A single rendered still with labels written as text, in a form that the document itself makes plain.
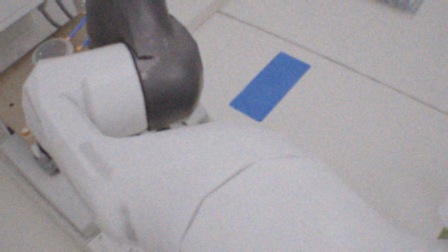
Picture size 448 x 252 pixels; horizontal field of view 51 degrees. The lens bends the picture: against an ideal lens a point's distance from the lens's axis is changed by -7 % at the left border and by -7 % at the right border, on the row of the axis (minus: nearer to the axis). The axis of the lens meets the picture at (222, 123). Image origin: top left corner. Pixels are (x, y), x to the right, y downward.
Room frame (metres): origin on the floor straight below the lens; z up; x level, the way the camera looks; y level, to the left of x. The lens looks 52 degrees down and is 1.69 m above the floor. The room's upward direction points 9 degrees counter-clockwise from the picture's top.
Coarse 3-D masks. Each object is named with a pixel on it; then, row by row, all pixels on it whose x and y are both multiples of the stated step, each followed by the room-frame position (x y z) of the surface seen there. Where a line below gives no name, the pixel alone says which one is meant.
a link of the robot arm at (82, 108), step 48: (96, 48) 0.38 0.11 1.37; (48, 96) 0.30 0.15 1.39; (96, 96) 0.31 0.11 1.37; (48, 144) 0.26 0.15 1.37; (96, 144) 0.21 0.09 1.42; (144, 144) 0.19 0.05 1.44; (192, 144) 0.18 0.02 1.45; (240, 144) 0.17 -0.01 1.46; (288, 144) 0.16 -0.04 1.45; (96, 192) 0.17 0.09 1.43; (144, 192) 0.16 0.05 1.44; (192, 192) 0.14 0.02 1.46; (144, 240) 0.14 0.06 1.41
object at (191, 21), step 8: (176, 0) 1.19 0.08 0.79; (184, 0) 1.18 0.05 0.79; (192, 0) 1.17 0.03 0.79; (200, 0) 1.17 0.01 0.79; (208, 0) 1.16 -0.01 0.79; (216, 0) 1.16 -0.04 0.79; (224, 0) 1.19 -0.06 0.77; (168, 8) 1.15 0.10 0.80; (176, 8) 1.15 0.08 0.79; (184, 8) 1.14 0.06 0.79; (192, 8) 1.13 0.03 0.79; (200, 8) 1.13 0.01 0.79; (208, 8) 1.13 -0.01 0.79; (216, 8) 1.16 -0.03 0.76; (176, 16) 1.11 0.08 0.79; (184, 16) 1.10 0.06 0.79; (192, 16) 1.10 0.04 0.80; (200, 16) 1.11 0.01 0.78; (208, 16) 1.13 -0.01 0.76; (184, 24) 1.07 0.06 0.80; (192, 24) 1.08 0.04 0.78; (200, 24) 1.10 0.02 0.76; (192, 32) 1.08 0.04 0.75
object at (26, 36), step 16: (0, 0) 0.73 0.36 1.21; (16, 0) 0.75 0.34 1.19; (32, 0) 0.77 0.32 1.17; (80, 0) 0.84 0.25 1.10; (0, 16) 0.72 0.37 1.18; (16, 16) 0.74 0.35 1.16; (48, 16) 0.83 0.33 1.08; (0, 32) 0.72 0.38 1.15; (16, 32) 0.76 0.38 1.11; (32, 32) 0.78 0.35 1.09; (0, 48) 0.73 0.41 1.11; (16, 48) 0.75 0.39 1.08; (32, 48) 0.77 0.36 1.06; (0, 64) 0.75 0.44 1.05
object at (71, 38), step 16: (80, 16) 0.77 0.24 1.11; (64, 32) 0.73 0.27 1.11; (80, 32) 0.72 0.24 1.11; (48, 48) 0.65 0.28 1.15; (64, 48) 0.64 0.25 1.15; (80, 48) 0.65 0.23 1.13; (16, 64) 0.67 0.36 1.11; (32, 64) 0.62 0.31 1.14; (0, 80) 0.63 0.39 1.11; (16, 80) 0.63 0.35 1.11; (0, 96) 0.59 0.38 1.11; (16, 96) 0.59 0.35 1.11; (0, 112) 0.55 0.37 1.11; (16, 112) 0.55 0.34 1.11; (16, 128) 0.51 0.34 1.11; (32, 144) 0.49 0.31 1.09
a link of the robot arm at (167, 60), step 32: (96, 0) 0.39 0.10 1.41; (128, 0) 0.38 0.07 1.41; (160, 0) 0.39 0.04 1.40; (96, 32) 0.40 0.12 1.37; (128, 32) 0.36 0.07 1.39; (160, 32) 0.36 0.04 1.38; (160, 64) 0.34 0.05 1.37; (192, 64) 0.34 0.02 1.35; (160, 96) 0.31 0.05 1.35; (192, 96) 0.32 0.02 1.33; (160, 128) 0.31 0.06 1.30
